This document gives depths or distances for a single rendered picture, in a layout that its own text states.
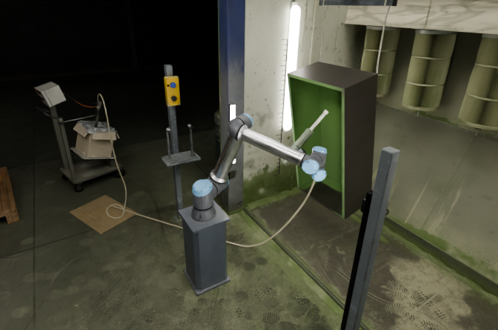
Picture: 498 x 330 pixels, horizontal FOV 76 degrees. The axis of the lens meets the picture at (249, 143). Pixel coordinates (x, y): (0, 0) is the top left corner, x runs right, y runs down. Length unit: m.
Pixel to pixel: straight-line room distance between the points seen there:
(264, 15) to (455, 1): 1.53
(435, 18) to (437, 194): 1.58
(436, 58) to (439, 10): 0.40
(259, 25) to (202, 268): 2.14
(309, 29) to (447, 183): 1.99
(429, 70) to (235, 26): 1.79
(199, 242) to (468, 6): 2.71
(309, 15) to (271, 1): 0.48
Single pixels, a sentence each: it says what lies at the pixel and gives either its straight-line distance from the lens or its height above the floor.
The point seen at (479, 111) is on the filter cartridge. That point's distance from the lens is 3.15.
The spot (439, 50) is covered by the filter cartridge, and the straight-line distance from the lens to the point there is 3.32.
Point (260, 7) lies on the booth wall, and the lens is 3.07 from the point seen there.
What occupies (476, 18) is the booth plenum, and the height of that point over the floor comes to 2.08.
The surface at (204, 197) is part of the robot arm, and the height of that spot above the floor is 0.84.
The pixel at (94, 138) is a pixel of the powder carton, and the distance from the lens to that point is 4.20.
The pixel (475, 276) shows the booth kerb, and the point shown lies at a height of 0.12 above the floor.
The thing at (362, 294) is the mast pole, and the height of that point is 0.92.
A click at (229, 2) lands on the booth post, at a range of 2.91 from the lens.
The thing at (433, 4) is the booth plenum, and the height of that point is 2.18.
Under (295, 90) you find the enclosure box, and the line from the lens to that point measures 2.77.
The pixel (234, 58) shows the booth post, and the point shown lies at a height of 1.70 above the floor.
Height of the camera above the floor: 2.13
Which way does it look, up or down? 23 degrees down
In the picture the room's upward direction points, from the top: 1 degrees clockwise
